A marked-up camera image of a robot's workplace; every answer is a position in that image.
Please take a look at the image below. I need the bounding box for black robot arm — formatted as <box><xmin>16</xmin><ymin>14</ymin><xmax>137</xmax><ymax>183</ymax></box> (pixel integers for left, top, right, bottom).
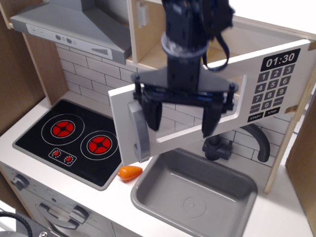
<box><xmin>133</xmin><ymin>0</ymin><xmax>238</xmax><ymax>137</ymax></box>

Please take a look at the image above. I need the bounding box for orange toy carrot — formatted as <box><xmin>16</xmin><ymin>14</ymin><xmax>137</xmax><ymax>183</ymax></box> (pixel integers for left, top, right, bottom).
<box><xmin>117</xmin><ymin>165</ymin><xmax>143</xmax><ymax>181</ymax></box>

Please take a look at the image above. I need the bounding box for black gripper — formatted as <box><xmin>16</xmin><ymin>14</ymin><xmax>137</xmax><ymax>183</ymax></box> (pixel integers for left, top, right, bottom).
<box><xmin>130</xmin><ymin>0</ymin><xmax>239</xmax><ymax>138</ymax></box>

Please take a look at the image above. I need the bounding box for black braided cable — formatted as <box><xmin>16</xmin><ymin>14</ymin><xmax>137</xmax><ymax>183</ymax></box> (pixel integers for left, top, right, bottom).
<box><xmin>0</xmin><ymin>211</ymin><xmax>34</xmax><ymax>237</ymax></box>

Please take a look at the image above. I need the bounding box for brown cardboard panel right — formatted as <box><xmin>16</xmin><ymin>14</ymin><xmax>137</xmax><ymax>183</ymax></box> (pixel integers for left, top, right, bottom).
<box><xmin>285</xmin><ymin>95</ymin><xmax>316</xmax><ymax>235</ymax></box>

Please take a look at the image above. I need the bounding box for white toy microwave door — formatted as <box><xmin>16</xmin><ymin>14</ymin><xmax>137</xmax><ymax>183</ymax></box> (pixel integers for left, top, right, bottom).
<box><xmin>109</xmin><ymin>39</ymin><xmax>316</xmax><ymax>165</ymax></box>

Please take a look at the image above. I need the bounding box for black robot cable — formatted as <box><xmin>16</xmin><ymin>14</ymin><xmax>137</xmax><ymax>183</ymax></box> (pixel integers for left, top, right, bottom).
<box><xmin>201</xmin><ymin>34</ymin><xmax>230</xmax><ymax>73</ymax></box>

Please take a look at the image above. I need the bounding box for grey microwave door handle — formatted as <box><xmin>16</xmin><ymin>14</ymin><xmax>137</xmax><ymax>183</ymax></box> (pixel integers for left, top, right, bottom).
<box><xmin>127</xmin><ymin>101</ymin><xmax>150</xmax><ymax>163</ymax></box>

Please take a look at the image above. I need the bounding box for grey range hood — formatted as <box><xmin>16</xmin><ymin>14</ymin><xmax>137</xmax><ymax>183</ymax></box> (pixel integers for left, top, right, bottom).
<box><xmin>10</xmin><ymin>0</ymin><xmax>132</xmax><ymax>64</ymax></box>

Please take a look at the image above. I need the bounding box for grey oven knob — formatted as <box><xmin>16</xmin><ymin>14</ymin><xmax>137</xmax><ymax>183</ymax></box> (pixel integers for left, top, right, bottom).
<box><xmin>12</xmin><ymin>174</ymin><xmax>30</xmax><ymax>191</ymax></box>

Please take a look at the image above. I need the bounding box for black toy stove top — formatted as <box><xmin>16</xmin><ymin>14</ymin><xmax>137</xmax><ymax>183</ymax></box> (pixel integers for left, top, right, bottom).
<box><xmin>12</xmin><ymin>99</ymin><xmax>121</xmax><ymax>191</ymax></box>

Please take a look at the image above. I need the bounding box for grey toy sink basin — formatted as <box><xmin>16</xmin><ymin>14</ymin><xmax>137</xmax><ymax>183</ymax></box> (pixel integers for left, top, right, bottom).
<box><xmin>131</xmin><ymin>149</ymin><xmax>257</xmax><ymax>237</ymax></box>

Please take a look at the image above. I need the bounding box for dark grey toy faucet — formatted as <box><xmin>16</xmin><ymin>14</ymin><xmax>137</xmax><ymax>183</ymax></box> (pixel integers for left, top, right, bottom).
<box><xmin>202</xmin><ymin>124</ymin><xmax>271</xmax><ymax>163</ymax></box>

